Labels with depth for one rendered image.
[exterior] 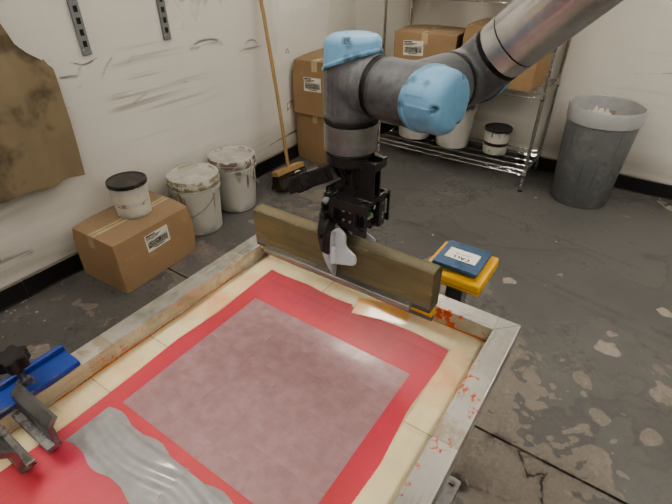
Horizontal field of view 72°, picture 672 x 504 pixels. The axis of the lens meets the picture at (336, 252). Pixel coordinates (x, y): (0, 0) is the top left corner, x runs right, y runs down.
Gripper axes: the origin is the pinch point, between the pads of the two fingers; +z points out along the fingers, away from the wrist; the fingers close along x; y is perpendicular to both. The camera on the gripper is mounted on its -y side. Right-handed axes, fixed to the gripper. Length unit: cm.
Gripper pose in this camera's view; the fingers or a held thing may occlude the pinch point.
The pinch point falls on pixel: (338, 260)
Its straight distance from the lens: 78.2
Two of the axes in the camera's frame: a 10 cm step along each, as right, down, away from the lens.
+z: 0.0, 8.3, 5.6
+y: 8.2, 3.2, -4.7
